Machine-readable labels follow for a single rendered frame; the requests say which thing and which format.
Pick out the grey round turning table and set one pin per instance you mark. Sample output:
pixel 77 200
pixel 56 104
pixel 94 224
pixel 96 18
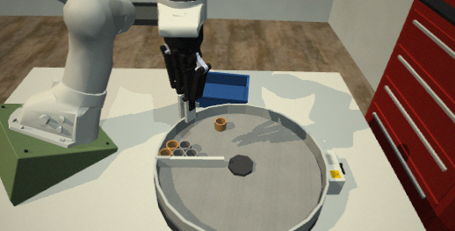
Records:
pixel 265 172

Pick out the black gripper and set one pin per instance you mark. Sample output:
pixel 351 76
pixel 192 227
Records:
pixel 186 52

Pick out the bronze bushing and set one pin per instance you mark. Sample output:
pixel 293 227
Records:
pixel 165 151
pixel 220 124
pixel 172 145

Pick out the blue plastic crate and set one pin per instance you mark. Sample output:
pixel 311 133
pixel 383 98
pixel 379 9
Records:
pixel 224 88

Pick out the grey metal bushing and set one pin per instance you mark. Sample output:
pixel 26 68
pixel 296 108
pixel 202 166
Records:
pixel 178 152
pixel 184 145
pixel 191 152

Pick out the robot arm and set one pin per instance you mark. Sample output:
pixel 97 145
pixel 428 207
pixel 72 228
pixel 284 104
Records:
pixel 68 114

